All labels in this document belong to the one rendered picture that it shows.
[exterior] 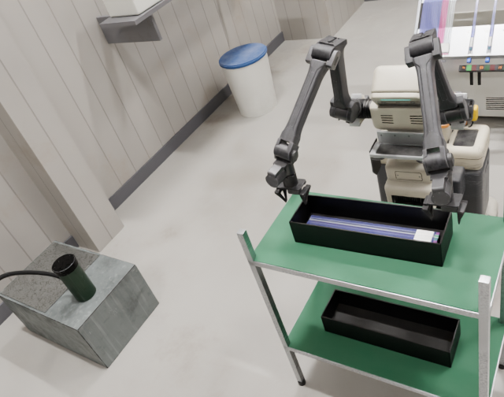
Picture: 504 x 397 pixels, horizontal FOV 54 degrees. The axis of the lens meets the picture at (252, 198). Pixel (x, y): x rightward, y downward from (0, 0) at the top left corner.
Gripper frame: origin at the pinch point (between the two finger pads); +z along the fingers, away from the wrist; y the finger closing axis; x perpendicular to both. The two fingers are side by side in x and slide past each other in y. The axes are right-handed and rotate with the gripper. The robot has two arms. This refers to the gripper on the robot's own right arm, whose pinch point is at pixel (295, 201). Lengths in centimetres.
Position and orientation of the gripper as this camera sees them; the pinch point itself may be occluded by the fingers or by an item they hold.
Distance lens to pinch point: 198.0
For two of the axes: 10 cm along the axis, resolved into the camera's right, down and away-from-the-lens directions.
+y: 8.5, 1.0, -5.1
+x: 4.5, -6.3, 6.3
